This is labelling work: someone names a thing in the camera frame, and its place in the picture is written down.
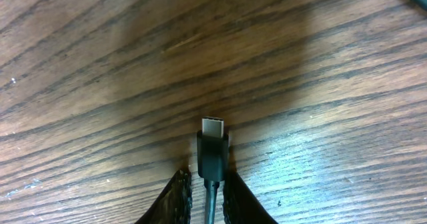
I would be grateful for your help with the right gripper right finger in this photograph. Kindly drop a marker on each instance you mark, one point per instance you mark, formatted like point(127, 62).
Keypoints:
point(240, 204)

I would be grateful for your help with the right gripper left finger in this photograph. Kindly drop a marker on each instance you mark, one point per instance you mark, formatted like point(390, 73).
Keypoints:
point(174, 203)

